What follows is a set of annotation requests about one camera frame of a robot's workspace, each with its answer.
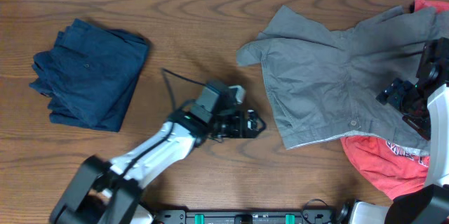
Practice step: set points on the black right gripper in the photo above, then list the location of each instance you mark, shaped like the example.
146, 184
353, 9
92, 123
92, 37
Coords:
396, 91

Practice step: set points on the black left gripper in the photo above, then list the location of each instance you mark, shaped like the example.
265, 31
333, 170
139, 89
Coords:
242, 124

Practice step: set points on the grey shorts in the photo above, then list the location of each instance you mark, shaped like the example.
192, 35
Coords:
323, 85

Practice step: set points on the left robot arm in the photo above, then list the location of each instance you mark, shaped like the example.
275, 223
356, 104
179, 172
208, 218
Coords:
110, 192

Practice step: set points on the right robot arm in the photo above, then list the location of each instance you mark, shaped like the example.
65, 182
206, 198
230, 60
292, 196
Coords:
424, 106

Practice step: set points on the red printed t-shirt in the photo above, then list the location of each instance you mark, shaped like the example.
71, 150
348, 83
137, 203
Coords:
384, 149

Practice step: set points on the folded navy blue shorts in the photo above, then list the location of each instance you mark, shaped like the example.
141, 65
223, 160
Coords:
90, 75

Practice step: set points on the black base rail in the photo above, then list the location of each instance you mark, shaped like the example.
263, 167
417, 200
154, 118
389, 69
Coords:
315, 211

